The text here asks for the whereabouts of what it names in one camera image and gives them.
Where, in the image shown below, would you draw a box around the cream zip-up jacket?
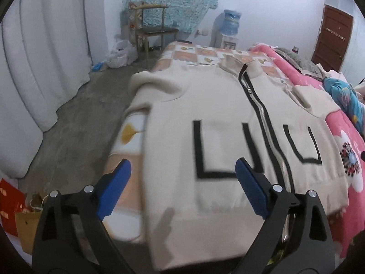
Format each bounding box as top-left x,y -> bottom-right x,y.
129,56 -> 348,270

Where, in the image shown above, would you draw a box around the brown paper bag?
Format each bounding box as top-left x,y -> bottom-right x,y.
15,193 -> 45,255

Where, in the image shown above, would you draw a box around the pink floral blanket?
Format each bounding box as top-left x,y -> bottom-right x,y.
249,43 -> 364,260

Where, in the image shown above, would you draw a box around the checkered orange white bedsheet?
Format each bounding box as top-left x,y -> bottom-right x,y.
103,42 -> 291,243

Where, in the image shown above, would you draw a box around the red gift bag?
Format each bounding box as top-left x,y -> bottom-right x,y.
0,179 -> 28,237

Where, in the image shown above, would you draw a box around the blue patterned garment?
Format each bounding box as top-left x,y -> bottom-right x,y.
323,77 -> 364,137

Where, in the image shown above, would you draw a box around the grey blanket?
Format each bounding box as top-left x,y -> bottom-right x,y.
274,48 -> 329,82

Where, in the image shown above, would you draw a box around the blue object on floor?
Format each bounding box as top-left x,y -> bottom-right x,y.
91,62 -> 104,72

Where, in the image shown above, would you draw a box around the white plastic bag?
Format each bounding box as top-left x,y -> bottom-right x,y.
104,40 -> 138,69

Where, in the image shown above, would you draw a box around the white curtain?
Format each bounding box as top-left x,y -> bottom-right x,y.
1,0 -> 91,179

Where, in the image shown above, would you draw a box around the dark red wooden door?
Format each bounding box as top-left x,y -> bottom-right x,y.
311,4 -> 353,72

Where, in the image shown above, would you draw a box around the white water dispenser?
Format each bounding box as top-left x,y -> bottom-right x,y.
214,32 -> 239,50

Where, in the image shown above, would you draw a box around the wooden chair black seat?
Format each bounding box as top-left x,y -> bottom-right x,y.
129,2 -> 179,69

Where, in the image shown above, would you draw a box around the blue water bottle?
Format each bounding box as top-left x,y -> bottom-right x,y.
220,9 -> 241,36

